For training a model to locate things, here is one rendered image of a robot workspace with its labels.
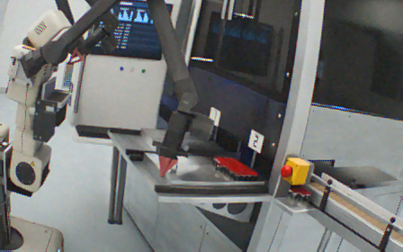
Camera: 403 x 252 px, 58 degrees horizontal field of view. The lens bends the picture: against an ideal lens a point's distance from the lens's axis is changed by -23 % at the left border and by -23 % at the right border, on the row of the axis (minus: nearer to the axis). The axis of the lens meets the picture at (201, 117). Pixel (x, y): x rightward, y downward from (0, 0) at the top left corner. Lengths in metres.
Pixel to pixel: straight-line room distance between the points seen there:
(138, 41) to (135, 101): 0.30
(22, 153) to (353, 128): 1.31
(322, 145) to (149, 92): 1.06
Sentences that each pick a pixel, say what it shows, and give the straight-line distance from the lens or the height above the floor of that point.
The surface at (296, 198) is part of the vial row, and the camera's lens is 1.48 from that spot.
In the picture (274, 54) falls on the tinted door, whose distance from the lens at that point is 1.59.
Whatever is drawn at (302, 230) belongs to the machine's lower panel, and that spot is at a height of 0.71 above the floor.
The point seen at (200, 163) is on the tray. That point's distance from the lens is 1.70.
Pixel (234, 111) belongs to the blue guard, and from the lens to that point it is 1.77.
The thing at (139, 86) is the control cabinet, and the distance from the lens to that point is 2.28.
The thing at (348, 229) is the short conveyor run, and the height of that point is 0.88.
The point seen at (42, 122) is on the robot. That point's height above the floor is 0.96.
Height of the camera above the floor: 1.38
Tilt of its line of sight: 11 degrees down
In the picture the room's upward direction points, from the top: 11 degrees clockwise
